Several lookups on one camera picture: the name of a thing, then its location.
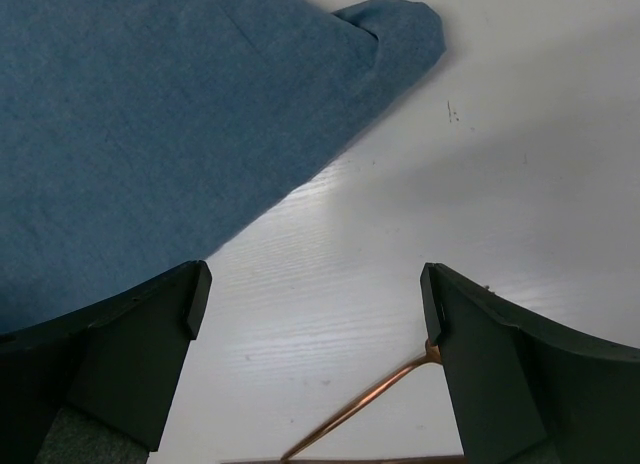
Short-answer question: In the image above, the copper fork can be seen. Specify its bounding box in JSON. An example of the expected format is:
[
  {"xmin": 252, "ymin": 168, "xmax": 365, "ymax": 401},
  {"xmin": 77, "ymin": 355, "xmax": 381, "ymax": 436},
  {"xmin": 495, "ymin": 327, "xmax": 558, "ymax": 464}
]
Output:
[{"xmin": 280, "ymin": 340, "xmax": 442, "ymax": 463}]

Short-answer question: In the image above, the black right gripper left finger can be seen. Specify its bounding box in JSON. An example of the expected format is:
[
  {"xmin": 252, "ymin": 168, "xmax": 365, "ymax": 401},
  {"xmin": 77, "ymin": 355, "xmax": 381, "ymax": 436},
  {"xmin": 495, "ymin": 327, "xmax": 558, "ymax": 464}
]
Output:
[{"xmin": 1, "ymin": 261, "xmax": 212, "ymax": 463}]

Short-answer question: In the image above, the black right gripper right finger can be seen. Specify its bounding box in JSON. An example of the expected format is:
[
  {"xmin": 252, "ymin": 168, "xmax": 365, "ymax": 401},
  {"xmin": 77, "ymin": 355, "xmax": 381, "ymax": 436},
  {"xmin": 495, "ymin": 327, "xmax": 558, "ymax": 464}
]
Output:
[{"xmin": 420, "ymin": 263, "xmax": 639, "ymax": 463}]

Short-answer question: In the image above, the blue cloth napkin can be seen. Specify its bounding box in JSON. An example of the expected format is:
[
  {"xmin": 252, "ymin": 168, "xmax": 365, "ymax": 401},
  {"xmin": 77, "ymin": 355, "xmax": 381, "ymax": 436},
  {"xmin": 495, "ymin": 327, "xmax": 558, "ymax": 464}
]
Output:
[{"xmin": 1, "ymin": 0, "xmax": 446, "ymax": 332}]

